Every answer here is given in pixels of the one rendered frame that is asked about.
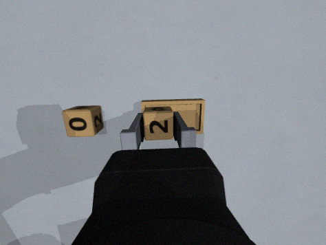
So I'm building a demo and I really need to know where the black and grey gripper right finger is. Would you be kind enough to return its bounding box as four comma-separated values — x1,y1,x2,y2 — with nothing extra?
173,111,197,148

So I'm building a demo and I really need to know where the tan shallow rectangular tray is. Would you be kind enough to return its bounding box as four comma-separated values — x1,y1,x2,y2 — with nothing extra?
141,98,205,134

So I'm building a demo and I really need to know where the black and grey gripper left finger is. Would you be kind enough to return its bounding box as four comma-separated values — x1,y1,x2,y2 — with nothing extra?
120,113,144,150

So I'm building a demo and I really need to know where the tan wooden cube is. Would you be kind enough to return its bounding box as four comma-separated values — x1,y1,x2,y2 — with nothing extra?
62,105,104,137
143,107,173,140

